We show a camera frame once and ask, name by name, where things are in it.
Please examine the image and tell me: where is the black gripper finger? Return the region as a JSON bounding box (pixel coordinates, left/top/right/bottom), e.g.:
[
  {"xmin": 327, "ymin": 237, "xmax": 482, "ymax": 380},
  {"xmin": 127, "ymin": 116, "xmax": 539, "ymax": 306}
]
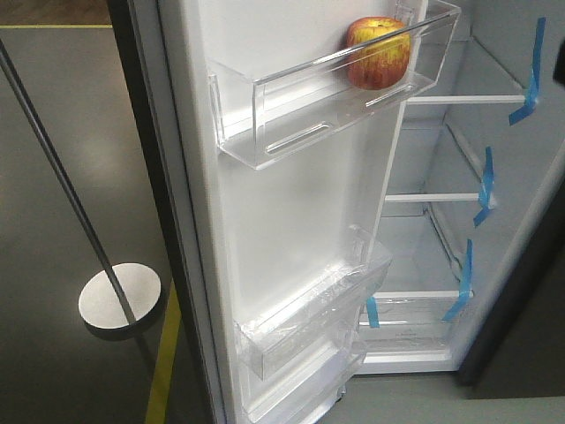
[{"xmin": 553, "ymin": 42, "xmax": 565, "ymax": 84}]

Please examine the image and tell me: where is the red yellow apple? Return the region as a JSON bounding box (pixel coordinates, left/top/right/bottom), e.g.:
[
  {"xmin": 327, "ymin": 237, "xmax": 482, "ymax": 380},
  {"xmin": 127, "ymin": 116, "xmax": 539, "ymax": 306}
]
[{"xmin": 346, "ymin": 17, "xmax": 411, "ymax": 90}]

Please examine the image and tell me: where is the fridge door with white liner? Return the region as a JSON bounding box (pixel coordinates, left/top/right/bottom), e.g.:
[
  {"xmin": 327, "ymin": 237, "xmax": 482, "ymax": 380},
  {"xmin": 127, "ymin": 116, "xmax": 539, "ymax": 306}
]
[{"xmin": 108, "ymin": 1, "xmax": 409, "ymax": 423}]

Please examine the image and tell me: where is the grey fridge with white interior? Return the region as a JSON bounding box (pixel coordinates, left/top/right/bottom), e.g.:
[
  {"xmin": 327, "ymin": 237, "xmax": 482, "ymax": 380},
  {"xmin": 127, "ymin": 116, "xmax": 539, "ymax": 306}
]
[{"xmin": 358, "ymin": 1, "xmax": 564, "ymax": 383}]

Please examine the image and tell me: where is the blue tape strip top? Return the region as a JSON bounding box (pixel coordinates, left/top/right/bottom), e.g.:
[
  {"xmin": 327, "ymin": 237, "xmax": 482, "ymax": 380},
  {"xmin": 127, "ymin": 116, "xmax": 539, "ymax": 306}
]
[{"xmin": 508, "ymin": 17, "xmax": 546, "ymax": 126}]

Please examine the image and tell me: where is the blue tape strip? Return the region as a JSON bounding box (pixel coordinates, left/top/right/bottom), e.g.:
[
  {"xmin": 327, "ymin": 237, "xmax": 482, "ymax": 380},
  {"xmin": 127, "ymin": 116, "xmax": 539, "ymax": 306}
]
[
  {"xmin": 508, "ymin": 17, "xmax": 546, "ymax": 126},
  {"xmin": 441, "ymin": 238, "xmax": 473, "ymax": 322},
  {"xmin": 473, "ymin": 146, "xmax": 495, "ymax": 228}
]

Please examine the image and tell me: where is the blue tape strip middle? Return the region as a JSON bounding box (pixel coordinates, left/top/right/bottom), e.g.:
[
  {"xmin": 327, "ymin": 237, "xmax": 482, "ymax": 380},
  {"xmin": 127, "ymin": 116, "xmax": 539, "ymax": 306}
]
[{"xmin": 473, "ymin": 146, "xmax": 495, "ymax": 228}]

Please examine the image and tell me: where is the blue tape strip lower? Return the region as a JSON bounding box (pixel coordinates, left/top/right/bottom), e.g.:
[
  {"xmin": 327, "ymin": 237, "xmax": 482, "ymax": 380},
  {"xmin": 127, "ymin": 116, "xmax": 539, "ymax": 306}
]
[{"xmin": 441, "ymin": 238, "xmax": 473, "ymax": 322}]

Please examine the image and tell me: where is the clear crisper drawer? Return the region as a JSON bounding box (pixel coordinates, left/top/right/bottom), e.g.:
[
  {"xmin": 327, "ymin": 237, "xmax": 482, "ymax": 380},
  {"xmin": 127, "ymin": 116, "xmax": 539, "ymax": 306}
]
[{"xmin": 358, "ymin": 291, "xmax": 463, "ymax": 353}]

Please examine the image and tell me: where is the clear upper door bin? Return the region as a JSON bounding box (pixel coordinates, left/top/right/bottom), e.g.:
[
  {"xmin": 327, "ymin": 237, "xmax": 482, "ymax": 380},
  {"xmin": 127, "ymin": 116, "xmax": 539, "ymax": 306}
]
[{"xmin": 209, "ymin": 1, "xmax": 461, "ymax": 170}]

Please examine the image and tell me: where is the clear door bin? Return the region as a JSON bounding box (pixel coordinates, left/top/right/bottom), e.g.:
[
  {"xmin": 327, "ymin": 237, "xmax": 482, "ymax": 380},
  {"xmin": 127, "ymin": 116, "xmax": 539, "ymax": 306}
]
[
  {"xmin": 240, "ymin": 320, "xmax": 366, "ymax": 423},
  {"xmin": 209, "ymin": 1, "xmax": 461, "ymax": 170},
  {"xmin": 234, "ymin": 224, "xmax": 392, "ymax": 380}
]

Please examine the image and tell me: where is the blue tape strip drawer left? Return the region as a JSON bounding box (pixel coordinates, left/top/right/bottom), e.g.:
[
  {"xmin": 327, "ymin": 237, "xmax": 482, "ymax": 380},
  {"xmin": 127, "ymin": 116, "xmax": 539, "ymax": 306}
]
[{"xmin": 365, "ymin": 296, "xmax": 380, "ymax": 329}]

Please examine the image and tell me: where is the clear middle door bin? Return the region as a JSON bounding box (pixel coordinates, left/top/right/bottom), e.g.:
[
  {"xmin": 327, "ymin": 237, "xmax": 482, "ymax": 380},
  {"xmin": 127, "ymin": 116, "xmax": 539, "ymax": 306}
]
[{"xmin": 234, "ymin": 224, "xmax": 392, "ymax": 380}]

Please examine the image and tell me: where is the clear lower door bin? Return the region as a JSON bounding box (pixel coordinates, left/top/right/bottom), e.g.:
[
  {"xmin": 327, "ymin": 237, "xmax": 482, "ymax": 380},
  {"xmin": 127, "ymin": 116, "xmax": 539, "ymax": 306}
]
[{"xmin": 240, "ymin": 320, "xmax": 366, "ymax": 423}]

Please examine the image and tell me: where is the silver stanchion pole with base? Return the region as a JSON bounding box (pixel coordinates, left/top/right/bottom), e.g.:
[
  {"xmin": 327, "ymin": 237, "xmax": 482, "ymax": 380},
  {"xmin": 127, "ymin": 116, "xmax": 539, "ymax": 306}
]
[{"xmin": 1, "ymin": 46, "xmax": 162, "ymax": 331}]

